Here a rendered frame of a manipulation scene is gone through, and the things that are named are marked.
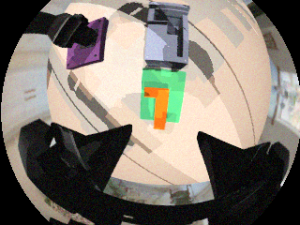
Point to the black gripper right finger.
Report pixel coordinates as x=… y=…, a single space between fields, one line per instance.
x=226 y=163

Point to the orange l-shaped part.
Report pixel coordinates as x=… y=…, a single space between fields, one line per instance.
x=161 y=106

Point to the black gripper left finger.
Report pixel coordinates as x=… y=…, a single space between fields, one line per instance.
x=98 y=153

